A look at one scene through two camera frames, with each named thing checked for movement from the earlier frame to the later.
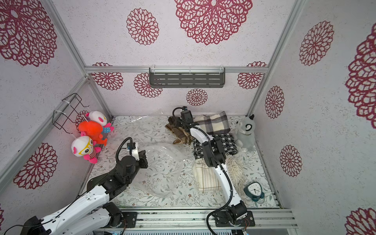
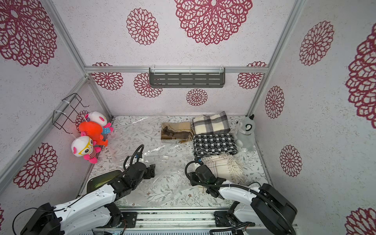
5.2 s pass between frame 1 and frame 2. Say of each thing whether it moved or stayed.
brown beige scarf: moved
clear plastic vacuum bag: moved
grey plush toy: stayed
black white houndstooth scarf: stayed
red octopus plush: stayed
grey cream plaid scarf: stayed
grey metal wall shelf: stayed
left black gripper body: moved
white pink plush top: stayed
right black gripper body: moved
